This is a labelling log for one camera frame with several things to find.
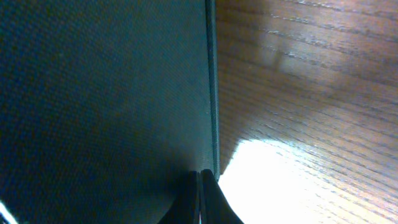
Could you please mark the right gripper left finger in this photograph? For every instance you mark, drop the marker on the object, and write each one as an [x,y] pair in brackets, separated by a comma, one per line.
[185,208]

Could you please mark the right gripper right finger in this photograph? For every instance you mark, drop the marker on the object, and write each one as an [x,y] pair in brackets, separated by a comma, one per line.
[215,208]

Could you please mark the dark green hinged gift box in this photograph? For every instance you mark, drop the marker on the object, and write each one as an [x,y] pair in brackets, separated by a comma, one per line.
[106,107]

